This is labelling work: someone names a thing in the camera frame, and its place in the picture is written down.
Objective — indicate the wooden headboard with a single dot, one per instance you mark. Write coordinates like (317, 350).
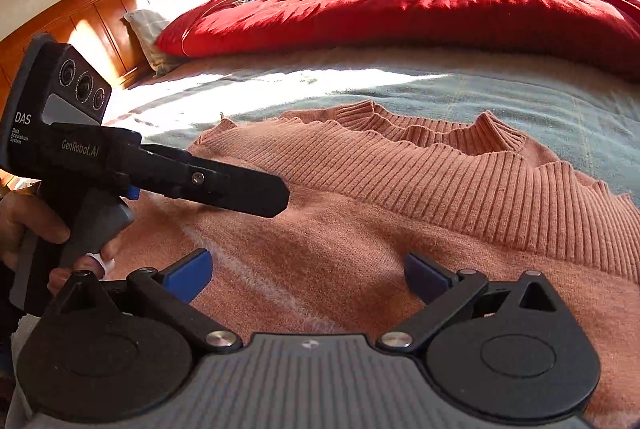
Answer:
(100, 9)

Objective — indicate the grey checked pillow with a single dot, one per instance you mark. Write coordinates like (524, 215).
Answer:
(145, 34)

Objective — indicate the orange knitted sweater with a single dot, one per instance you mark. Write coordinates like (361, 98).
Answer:
(400, 219)

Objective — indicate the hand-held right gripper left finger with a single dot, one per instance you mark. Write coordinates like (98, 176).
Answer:
(187, 274)

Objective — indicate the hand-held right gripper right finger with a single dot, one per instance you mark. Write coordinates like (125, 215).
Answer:
(427, 276)

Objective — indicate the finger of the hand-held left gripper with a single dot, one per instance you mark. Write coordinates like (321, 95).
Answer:
(240, 191)

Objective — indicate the red quilt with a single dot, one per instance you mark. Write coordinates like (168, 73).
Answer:
(400, 19)

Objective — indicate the person's left hand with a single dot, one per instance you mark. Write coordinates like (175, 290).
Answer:
(20, 219)

